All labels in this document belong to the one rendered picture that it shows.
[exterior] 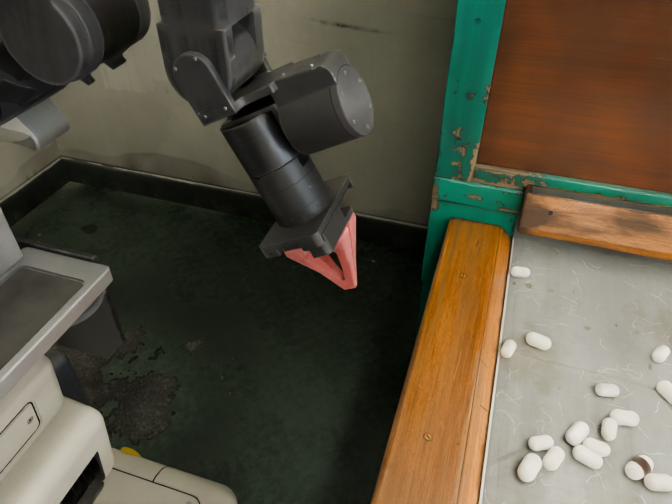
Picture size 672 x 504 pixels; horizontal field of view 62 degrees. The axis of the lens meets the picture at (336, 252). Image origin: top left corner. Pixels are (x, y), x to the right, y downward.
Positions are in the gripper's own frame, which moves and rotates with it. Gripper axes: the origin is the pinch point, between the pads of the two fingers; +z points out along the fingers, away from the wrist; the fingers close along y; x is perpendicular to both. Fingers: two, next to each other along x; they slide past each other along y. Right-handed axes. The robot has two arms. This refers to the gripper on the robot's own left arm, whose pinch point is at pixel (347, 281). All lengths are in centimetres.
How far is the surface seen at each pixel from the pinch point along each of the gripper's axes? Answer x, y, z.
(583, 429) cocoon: -14.8, 7.3, 34.9
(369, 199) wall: 64, 130, 58
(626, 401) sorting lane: -19.4, 15.2, 39.7
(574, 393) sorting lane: -13.4, 14.5, 36.5
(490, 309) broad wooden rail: -3.0, 25.2, 28.6
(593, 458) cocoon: -15.7, 3.5, 35.5
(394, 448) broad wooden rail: 4.7, -2.8, 24.0
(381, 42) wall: 35, 130, 7
